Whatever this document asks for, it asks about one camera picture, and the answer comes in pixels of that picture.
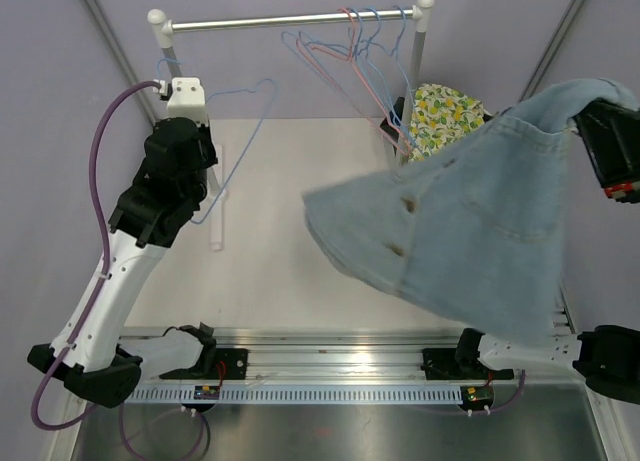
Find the light blue denim skirt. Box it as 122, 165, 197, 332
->
303, 78, 639, 346

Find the lemon print skirt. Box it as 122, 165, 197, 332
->
408, 83, 485, 162

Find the pink wire hanger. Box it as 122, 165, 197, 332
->
294, 7, 412, 155

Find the dark green dotted skirt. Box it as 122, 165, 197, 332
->
379, 96, 407, 155

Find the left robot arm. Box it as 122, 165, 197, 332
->
27, 117, 218, 408

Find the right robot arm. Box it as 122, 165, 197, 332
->
453, 99, 639, 405

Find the white perforated plastic basket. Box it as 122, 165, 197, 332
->
482, 109, 495, 123

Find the metal clothes rack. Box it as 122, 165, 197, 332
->
146, 0, 436, 252

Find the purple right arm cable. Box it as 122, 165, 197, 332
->
414, 368, 526, 416

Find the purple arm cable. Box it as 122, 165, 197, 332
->
30, 79, 206, 458
414, 368, 526, 416

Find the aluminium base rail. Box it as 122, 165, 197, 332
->
123, 337, 584, 408

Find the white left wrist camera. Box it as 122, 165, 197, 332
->
157, 77, 209, 127

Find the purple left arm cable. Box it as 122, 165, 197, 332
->
30, 79, 206, 458

